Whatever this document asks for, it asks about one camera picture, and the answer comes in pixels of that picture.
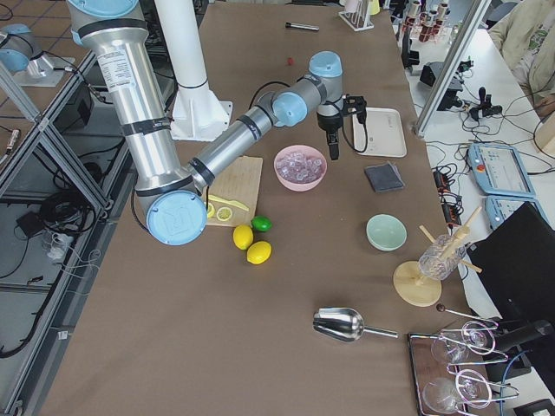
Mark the wooden cup stand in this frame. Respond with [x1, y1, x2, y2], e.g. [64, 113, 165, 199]
[393, 206, 482, 307]

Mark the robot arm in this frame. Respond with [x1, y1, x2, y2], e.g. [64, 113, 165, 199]
[1, 23, 55, 82]
[68, 1, 343, 245]

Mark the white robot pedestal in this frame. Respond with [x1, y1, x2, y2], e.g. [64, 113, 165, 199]
[155, 0, 232, 141]

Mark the black monitor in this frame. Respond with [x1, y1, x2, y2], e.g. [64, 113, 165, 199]
[467, 203, 554, 322]

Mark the yellow plastic knife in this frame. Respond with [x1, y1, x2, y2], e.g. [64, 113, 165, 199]
[208, 194, 250, 211]

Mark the yellow lemon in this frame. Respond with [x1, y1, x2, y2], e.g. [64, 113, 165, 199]
[246, 241, 272, 265]
[232, 224, 254, 250]

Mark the yellow lemon inner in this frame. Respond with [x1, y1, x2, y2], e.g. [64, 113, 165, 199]
[232, 224, 254, 250]

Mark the teach pendant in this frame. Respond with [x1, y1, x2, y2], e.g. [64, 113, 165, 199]
[467, 143, 536, 198]
[485, 195, 541, 231]

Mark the yellow lemon outer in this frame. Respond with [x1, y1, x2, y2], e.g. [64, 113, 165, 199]
[246, 241, 272, 265]

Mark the teach pendant upper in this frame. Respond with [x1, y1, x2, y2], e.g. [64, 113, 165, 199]
[467, 143, 536, 198]

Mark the lemon half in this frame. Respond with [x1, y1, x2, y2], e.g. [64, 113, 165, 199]
[206, 203, 216, 218]

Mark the aluminium frame post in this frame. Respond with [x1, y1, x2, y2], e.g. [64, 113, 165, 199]
[414, 0, 491, 138]

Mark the bamboo cutting board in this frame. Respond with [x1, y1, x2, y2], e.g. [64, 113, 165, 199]
[207, 156, 263, 227]

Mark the steel muddler black tip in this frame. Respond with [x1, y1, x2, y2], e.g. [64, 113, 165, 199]
[284, 22, 320, 32]

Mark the green lime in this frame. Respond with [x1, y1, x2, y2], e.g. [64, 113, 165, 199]
[251, 216, 273, 232]

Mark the pink bowl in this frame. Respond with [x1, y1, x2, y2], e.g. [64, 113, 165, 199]
[273, 145, 327, 192]

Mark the cream rabbit tray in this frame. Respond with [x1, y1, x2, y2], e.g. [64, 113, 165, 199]
[351, 107, 407, 158]

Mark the pile of clear ice cubes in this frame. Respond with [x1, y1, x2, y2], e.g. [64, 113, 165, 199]
[276, 151, 323, 184]

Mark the lemon slice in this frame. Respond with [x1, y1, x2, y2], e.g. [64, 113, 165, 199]
[216, 206, 233, 222]

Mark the white cup rack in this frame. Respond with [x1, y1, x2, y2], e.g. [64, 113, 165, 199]
[338, 0, 374, 31]

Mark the person in beige jacket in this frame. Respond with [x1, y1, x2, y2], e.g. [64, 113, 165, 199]
[489, 0, 554, 119]

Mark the teach pendant lower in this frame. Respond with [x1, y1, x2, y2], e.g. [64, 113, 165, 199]
[485, 195, 541, 231]

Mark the green bowl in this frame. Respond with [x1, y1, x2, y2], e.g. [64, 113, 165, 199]
[366, 214, 408, 251]

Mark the grey folded cloth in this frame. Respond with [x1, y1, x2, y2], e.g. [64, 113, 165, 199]
[364, 162, 405, 193]

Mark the steel ice scoop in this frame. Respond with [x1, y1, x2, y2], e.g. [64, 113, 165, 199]
[313, 308, 399, 342]

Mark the wine glass rack tray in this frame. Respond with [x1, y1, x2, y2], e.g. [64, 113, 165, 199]
[408, 319, 519, 415]

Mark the clear glass on stand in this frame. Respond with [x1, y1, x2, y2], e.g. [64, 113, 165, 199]
[418, 235, 466, 281]

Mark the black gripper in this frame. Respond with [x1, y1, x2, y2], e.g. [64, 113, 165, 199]
[317, 104, 343, 160]

